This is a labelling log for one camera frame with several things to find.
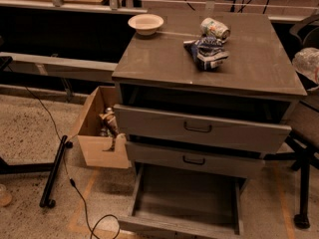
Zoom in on black cable on floor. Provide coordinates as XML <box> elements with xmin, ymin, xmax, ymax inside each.
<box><xmin>6</xmin><ymin>63</ymin><xmax>122</xmax><ymax>239</ymax></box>

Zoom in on white bowl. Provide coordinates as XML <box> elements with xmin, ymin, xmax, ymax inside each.
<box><xmin>128</xmin><ymin>14</ymin><xmax>163</xmax><ymax>36</ymax></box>

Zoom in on round object on floor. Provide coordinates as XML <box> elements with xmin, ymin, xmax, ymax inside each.
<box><xmin>0</xmin><ymin>184</ymin><xmax>12</xmax><ymax>207</ymax></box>

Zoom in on blue white chip bag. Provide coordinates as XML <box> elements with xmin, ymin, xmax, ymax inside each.
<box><xmin>183</xmin><ymin>36</ymin><xmax>229</xmax><ymax>71</ymax></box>

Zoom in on items inside cardboard box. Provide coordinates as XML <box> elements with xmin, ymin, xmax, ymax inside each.
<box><xmin>99</xmin><ymin>108</ymin><xmax>119</xmax><ymax>150</ymax></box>

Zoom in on grey metal bench rail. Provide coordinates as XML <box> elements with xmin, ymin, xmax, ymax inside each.
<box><xmin>0</xmin><ymin>52</ymin><xmax>117</xmax><ymax>83</ymax></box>

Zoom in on black table leg base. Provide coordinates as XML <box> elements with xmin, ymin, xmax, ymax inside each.
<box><xmin>0</xmin><ymin>135</ymin><xmax>73</xmax><ymax>208</ymax></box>

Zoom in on black chair base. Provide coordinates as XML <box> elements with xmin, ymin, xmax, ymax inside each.
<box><xmin>264</xmin><ymin>132</ymin><xmax>319</xmax><ymax>229</ymax></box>

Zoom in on grey drawer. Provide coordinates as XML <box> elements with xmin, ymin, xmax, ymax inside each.
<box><xmin>126</xmin><ymin>142</ymin><xmax>264</xmax><ymax>178</ymax></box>
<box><xmin>114</xmin><ymin>105</ymin><xmax>291</xmax><ymax>153</ymax></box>
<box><xmin>119</xmin><ymin>164</ymin><xmax>243</xmax><ymax>239</ymax></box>

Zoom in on cardboard box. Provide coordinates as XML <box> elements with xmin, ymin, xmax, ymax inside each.
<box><xmin>68</xmin><ymin>86</ymin><xmax>131</xmax><ymax>168</ymax></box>

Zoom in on crushed soda can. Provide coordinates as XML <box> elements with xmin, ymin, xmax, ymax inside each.
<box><xmin>200</xmin><ymin>18</ymin><xmax>230</xmax><ymax>43</ymax></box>

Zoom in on grey top drawer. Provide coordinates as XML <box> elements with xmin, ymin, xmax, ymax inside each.
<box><xmin>114</xmin><ymin>105</ymin><xmax>291</xmax><ymax>153</ymax></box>

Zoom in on grey middle drawer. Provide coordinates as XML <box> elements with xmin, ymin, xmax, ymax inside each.
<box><xmin>126</xmin><ymin>142</ymin><xmax>264</xmax><ymax>178</ymax></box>

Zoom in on grey drawer cabinet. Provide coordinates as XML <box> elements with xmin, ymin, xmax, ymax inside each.
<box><xmin>111</xmin><ymin>11</ymin><xmax>308</xmax><ymax>191</ymax></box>

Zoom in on clear plastic water bottle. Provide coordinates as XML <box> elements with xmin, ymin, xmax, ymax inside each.
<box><xmin>292</xmin><ymin>48</ymin><xmax>319</xmax><ymax>85</ymax></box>

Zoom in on grey bottom drawer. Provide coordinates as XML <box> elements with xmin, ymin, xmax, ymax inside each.
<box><xmin>119</xmin><ymin>164</ymin><xmax>243</xmax><ymax>239</ymax></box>

